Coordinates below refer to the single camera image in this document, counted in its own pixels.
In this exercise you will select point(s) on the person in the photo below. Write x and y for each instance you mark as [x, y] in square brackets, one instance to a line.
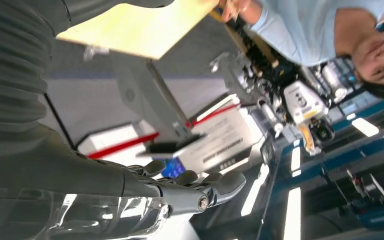
[294, 30]

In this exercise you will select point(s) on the black stanchion post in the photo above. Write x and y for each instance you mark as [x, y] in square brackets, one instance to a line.
[59, 121]

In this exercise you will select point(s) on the blue background machine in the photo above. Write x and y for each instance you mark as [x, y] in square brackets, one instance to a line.
[377, 215]

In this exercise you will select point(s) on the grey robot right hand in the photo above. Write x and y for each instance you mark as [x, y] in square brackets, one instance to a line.
[62, 185]

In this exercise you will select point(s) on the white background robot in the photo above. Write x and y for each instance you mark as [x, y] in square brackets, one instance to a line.
[303, 102]

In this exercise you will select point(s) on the silver kiosk stand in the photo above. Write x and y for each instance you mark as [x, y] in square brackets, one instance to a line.
[145, 99]

